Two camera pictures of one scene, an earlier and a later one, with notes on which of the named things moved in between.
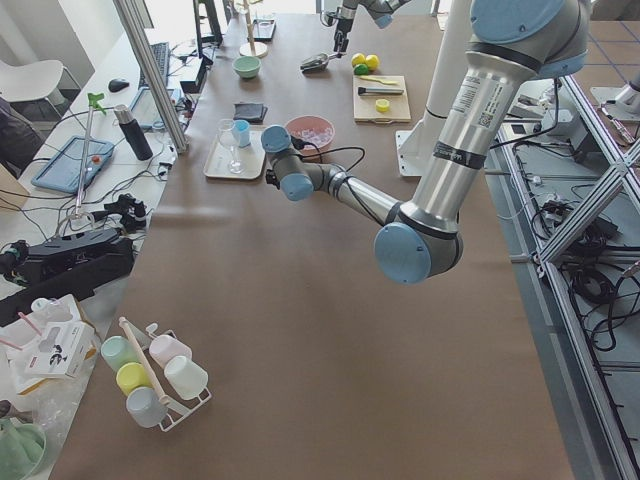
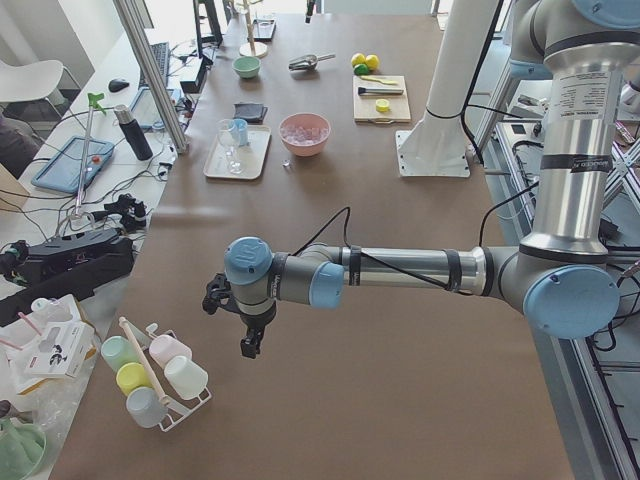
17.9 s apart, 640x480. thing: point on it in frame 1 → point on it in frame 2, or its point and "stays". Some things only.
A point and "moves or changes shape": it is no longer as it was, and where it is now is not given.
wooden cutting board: (364, 106) stays
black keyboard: (161, 52) stays
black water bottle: (134, 132) stays
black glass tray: (263, 30) stays
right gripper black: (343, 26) → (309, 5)
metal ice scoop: (318, 63) moves or changes shape
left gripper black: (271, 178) → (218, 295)
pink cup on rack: (164, 347) stays
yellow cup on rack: (131, 375) stays
